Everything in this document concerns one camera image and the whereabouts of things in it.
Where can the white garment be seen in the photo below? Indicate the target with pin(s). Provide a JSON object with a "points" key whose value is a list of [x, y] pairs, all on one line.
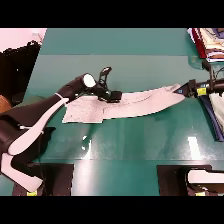
{"points": [[218, 108]]}

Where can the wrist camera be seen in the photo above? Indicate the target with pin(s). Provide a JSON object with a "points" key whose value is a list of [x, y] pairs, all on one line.
{"points": [[104, 74], [207, 68]]}

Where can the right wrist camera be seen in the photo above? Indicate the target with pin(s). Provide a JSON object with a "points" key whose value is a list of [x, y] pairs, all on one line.
{"points": [[207, 68]]}

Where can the heap of clothes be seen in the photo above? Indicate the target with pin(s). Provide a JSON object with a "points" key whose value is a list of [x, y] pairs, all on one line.
{"points": [[215, 41]]}

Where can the red garment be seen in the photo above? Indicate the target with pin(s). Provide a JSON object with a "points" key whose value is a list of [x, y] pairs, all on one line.
{"points": [[199, 43]]}

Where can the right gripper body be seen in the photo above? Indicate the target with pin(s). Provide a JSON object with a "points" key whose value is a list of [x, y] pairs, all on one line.
{"points": [[191, 89]]}

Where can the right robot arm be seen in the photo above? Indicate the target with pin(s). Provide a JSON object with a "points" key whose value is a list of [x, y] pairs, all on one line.
{"points": [[215, 86]]}

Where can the dark blue garment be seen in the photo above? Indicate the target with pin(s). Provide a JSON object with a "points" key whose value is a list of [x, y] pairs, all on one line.
{"points": [[213, 121]]}

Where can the light grey garment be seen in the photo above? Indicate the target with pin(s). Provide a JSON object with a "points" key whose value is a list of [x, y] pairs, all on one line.
{"points": [[133, 105]]}

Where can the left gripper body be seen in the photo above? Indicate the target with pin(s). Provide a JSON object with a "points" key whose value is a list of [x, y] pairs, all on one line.
{"points": [[111, 95]]}

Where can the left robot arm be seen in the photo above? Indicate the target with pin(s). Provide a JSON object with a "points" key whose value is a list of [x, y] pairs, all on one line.
{"points": [[33, 130]]}

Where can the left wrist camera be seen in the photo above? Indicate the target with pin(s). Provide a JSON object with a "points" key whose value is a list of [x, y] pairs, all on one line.
{"points": [[104, 74]]}

